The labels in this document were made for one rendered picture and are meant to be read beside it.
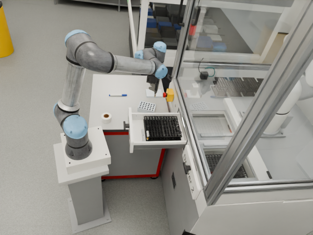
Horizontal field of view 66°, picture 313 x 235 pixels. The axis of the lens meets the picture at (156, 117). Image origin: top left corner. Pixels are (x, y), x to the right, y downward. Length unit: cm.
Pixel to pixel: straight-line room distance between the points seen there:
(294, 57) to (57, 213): 199
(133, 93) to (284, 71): 140
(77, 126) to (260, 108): 88
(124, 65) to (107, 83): 88
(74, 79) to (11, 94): 207
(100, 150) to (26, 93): 194
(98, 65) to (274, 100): 71
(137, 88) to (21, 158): 129
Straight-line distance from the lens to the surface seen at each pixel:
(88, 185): 166
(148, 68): 127
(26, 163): 256
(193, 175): 134
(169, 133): 151
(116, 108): 182
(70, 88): 129
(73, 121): 132
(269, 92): 77
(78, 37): 118
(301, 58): 69
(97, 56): 109
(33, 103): 309
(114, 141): 180
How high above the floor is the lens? 202
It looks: 45 degrees down
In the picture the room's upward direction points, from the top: 10 degrees clockwise
